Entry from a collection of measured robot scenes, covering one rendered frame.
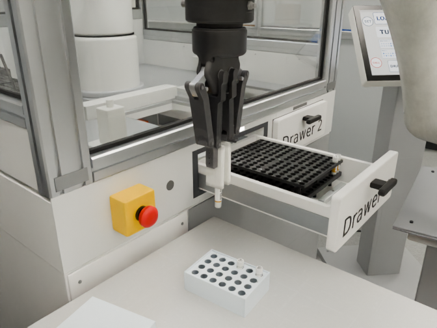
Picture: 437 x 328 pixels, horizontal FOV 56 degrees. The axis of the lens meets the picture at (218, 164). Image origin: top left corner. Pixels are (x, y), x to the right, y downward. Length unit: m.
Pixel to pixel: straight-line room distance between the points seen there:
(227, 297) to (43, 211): 0.33
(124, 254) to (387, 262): 1.46
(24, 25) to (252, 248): 0.57
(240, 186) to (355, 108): 1.79
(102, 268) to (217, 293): 0.23
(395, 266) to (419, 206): 1.04
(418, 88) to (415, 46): 0.11
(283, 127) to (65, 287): 0.68
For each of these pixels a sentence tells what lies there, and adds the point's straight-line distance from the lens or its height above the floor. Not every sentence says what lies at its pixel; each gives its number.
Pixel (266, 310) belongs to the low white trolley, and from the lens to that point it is 0.73.
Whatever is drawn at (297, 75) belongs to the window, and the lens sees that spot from 1.24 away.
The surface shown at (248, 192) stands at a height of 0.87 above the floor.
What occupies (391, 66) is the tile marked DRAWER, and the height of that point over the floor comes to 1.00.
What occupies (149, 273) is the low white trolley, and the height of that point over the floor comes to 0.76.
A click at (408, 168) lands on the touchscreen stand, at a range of 1.88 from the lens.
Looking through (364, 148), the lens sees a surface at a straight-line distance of 2.63.
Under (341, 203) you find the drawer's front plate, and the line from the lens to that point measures 0.73.
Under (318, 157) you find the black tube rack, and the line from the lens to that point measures 0.97.
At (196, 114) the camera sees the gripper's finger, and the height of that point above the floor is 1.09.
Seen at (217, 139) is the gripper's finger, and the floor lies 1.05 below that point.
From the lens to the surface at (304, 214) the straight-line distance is 0.79.
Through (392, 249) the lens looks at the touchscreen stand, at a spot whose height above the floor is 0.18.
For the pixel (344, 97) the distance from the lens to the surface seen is 2.59.
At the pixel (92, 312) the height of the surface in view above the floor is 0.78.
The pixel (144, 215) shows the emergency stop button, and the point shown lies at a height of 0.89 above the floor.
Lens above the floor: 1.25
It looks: 23 degrees down
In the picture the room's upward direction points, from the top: straight up
